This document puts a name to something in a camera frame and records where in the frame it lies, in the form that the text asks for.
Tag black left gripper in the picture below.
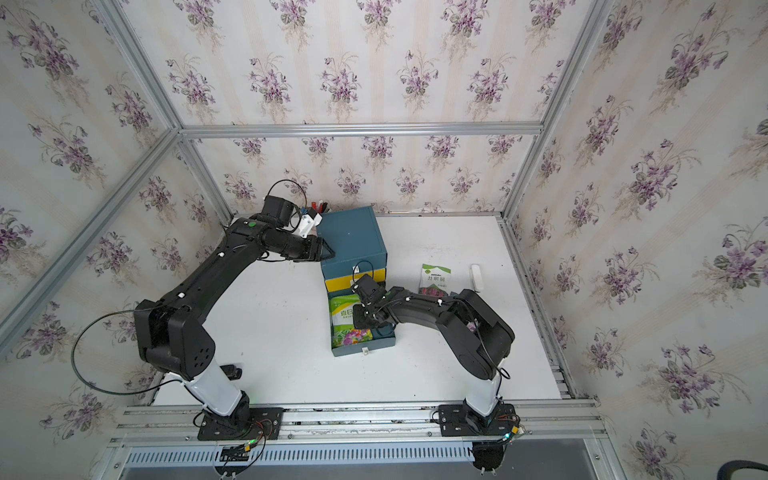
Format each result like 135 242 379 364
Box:
269 233 337 265

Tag green colourful seed bag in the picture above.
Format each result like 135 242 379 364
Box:
329 294 373 349

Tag teal drawer cabinet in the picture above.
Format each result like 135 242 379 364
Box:
317 206 388 280

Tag green white seed bag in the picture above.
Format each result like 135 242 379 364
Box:
418 264 452 297

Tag yellow drawer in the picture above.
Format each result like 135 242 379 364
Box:
324 268 387 293

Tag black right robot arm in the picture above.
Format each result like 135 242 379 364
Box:
352 274 515 426

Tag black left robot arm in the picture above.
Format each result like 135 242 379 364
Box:
133 218 335 418

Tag red pens in cup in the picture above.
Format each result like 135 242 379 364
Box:
302 201 329 215

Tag white small device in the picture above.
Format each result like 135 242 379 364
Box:
470 264 484 292

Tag black object on table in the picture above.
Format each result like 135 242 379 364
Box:
220 364 243 381

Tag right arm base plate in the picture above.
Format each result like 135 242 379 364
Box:
430 402 522 439

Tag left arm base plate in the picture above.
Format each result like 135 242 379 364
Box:
193 407 285 441

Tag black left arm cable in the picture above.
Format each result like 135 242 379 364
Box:
71 308 181 397

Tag aluminium mounting rail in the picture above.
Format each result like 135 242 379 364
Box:
107 399 608 447

